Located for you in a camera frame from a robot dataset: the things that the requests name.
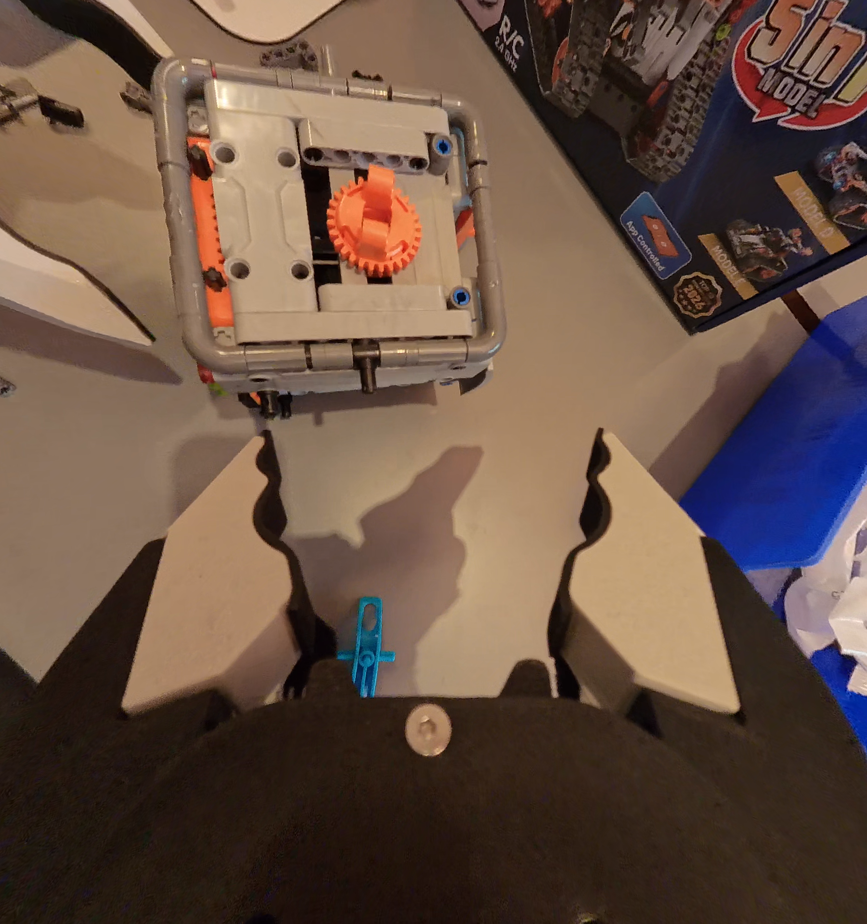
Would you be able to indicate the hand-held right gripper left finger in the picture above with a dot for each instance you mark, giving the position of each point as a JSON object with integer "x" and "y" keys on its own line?
{"x": 209, "y": 613}

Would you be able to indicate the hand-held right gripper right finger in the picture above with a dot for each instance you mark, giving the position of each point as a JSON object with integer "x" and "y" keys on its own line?
{"x": 650, "y": 613}

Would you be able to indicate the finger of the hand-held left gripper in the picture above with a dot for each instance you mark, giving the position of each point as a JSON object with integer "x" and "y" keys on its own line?
{"x": 29, "y": 285}
{"x": 144, "y": 29}

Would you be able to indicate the grey building-block robot model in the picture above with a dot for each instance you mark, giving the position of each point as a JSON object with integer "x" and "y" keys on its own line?
{"x": 274, "y": 216}

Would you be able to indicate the grey track link part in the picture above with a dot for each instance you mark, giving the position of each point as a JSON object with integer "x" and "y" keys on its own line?
{"x": 3, "y": 101}

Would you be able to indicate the small grey connector part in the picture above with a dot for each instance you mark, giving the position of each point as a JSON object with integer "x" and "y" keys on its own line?
{"x": 136, "y": 96}

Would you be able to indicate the black bush part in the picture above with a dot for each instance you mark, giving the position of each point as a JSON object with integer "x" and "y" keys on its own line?
{"x": 61, "y": 112}

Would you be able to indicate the grey angled beam part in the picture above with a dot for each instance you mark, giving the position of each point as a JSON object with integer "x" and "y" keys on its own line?
{"x": 289, "y": 54}

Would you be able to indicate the blue plastic separator tool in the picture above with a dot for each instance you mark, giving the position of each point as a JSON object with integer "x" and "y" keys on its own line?
{"x": 367, "y": 642}

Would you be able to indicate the blue plastic bin with bags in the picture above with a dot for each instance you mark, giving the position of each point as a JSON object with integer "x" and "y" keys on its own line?
{"x": 787, "y": 469}

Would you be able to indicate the clear plastic parts bags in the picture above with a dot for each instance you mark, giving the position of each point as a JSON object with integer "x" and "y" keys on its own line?
{"x": 859, "y": 613}

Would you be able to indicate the dark blue robot kit box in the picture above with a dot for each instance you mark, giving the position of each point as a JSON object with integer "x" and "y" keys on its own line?
{"x": 693, "y": 144}

